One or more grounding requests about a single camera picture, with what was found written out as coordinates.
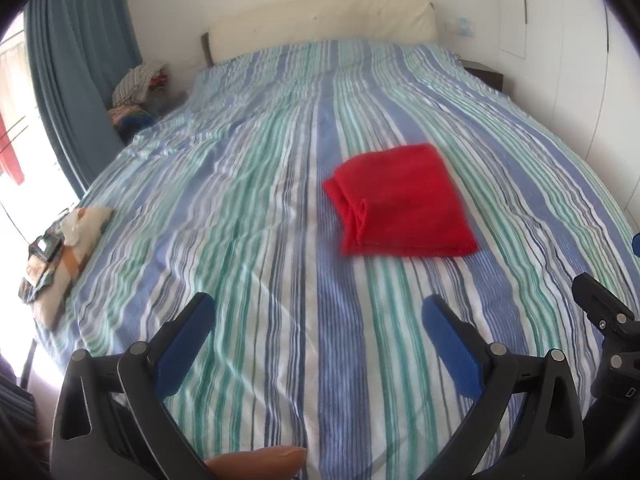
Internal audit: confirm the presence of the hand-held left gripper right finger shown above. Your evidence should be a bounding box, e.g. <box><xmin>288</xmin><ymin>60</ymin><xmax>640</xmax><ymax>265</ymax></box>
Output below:
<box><xmin>415</xmin><ymin>294</ymin><xmax>587</xmax><ymax>480</ymax></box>

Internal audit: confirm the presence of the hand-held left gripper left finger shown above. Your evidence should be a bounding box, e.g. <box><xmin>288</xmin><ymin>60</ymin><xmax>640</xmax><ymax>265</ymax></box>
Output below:
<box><xmin>50</xmin><ymin>291</ymin><xmax>217</xmax><ymax>480</ymax></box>

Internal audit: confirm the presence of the red knit sweater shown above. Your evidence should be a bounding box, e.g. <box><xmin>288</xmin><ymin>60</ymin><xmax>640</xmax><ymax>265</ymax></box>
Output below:
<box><xmin>321</xmin><ymin>142</ymin><xmax>480</xmax><ymax>259</ymax></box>

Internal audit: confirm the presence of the pile of mixed clothes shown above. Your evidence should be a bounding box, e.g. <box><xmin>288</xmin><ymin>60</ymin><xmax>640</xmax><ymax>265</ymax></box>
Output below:
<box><xmin>107</xmin><ymin>60</ymin><xmax>173</xmax><ymax>136</ymax></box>

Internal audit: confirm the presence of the person's left hand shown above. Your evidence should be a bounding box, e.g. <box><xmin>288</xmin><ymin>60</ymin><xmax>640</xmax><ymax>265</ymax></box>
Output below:
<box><xmin>204</xmin><ymin>445</ymin><xmax>308</xmax><ymax>480</ymax></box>

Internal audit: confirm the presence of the patterned cushion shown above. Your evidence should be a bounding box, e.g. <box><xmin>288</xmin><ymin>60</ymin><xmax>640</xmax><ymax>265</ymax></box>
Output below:
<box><xmin>20</xmin><ymin>205</ymin><xmax>115</xmax><ymax>331</ymax></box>

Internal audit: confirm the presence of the small dark device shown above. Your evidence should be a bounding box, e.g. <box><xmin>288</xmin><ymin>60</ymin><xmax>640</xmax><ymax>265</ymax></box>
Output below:
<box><xmin>27</xmin><ymin>235</ymin><xmax>63</xmax><ymax>263</ymax></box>

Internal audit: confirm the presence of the blue green striped bedspread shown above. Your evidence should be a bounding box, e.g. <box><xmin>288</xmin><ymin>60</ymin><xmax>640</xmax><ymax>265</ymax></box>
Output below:
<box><xmin>32</xmin><ymin>40</ymin><xmax>640</xmax><ymax>480</ymax></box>

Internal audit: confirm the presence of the white wardrobe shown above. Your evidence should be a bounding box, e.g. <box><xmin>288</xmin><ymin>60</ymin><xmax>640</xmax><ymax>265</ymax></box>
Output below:
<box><xmin>495</xmin><ymin>0</ymin><xmax>640</xmax><ymax>171</ymax></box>

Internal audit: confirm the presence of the dark wooden nightstand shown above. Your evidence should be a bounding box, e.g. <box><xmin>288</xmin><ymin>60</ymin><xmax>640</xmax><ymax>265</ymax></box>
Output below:
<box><xmin>457</xmin><ymin>57</ymin><xmax>506</xmax><ymax>93</ymax></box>

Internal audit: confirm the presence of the red hanging cloth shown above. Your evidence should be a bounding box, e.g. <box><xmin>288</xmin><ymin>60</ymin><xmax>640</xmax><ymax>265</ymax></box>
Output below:
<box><xmin>0</xmin><ymin>115</ymin><xmax>25</xmax><ymax>183</ymax></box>

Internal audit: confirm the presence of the blue curtain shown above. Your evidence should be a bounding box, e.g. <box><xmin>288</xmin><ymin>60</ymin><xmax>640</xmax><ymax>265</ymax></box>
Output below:
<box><xmin>22</xmin><ymin>0</ymin><xmax>143</xmax><ymax>196</ymax></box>

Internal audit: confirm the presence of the cream headboard cushion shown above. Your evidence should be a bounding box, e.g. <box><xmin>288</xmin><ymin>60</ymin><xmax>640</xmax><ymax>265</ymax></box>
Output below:
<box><xmin>207</xmin><ymin>0</ymin><xmax>440</xmax><ymax>66</ymax></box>

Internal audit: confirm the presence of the white wall socket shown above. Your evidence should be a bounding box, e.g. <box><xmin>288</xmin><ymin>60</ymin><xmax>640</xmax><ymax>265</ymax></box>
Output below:
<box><xmin>442</xmin><ymin>16</ymin><xmax>473</xmax><ymax>37</ymax></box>

